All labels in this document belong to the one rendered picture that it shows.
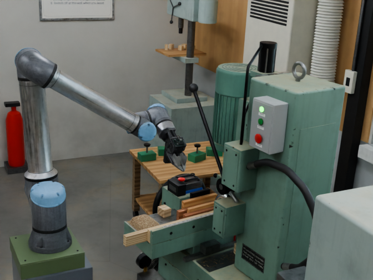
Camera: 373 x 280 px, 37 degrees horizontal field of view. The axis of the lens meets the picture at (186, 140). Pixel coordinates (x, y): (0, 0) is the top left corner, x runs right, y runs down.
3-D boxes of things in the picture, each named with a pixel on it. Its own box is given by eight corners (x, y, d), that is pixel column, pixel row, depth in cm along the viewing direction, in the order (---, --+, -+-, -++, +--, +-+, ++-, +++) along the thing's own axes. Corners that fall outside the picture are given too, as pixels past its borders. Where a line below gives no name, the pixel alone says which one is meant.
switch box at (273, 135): (262, 142, 186) (267, 95, 180) (283, 151, 178) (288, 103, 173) (248, 145, 182) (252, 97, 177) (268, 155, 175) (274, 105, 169)
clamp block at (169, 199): (188, 198, 247) (190, 179, 244) (207, 211, 237) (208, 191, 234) (160, 205, 239) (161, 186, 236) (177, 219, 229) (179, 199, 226)
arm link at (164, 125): (153, 134, 273) (171, 132, 277) (156, 141, 270) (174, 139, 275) (159, 121, 266) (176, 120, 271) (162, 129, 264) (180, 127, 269)
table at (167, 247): (229, 194, 260) (230, 182, 258) (275, 221, 237) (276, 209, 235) (111, 224, 227) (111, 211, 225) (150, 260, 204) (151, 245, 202)
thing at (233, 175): (238, 179, 199) (242, 139, 194) (255, 188, 192) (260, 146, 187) (220, 183, 194) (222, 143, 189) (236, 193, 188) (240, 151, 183)
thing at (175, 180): (188, 181, 242) (189, 169, 241) (203, 190, 234) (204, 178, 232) (162, 187, 235) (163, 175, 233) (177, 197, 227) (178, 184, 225)
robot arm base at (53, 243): (36, 258, 242) (35, 236, 239) (23, 239, 257) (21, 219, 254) (78, 247, 251) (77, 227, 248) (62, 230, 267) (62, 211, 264)
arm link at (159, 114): (144, 116, 280) (163, 112, 284) (153, 135, 274) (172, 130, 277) (145, 104, 273) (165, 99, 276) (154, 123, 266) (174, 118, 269)
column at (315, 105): (277, 251, 222) (298, 71, 198) (319, 279, 205) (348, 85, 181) (233, 266, 210) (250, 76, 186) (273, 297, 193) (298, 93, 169)
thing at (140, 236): (251, 208, 234) (251, 199, 233) (254, 210, 233) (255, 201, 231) (122, 244, 202) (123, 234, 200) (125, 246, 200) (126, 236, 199)
